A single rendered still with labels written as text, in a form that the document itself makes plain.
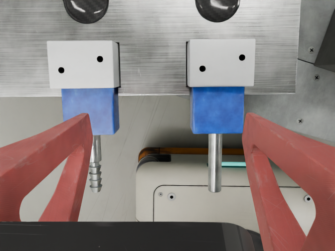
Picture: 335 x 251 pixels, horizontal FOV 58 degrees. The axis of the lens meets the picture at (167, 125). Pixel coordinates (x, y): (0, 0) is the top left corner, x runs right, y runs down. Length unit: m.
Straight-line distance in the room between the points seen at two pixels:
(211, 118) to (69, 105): 0.12
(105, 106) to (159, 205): 0.69
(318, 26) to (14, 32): 0.29
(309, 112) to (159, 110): 0.83
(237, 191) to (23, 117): 0.81
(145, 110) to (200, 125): 0.88
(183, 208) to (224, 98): 0.70
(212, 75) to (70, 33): 0.12
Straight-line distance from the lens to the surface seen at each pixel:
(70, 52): 0.25
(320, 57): 0.34
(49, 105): 1.21
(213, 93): 0.25
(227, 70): 0.24
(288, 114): 0.34
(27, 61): 0.29
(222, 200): 0.93
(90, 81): 0.24
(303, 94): 0.35
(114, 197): 1.23
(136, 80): 0.26
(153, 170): 0.89
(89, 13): 0.28
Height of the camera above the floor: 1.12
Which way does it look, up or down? 80 degrees down
